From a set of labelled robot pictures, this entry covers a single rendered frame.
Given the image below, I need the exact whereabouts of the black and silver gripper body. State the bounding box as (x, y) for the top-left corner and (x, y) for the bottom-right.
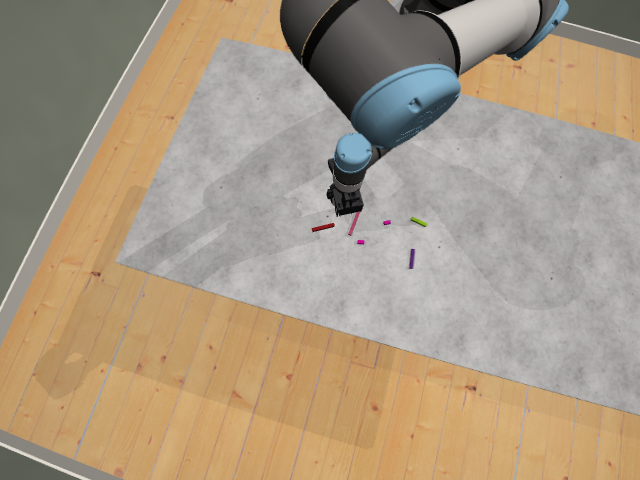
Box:
(330, 183), (364, 216)

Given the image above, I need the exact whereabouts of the red rod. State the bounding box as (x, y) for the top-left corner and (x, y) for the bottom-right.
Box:
(312, 223), (335, 232)

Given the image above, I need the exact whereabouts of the lime green rod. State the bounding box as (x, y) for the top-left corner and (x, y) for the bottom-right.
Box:
(411, 217), (427, 227)

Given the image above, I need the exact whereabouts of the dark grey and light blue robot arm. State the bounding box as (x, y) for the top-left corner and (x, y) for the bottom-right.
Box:
(280, 0), (569, 193)

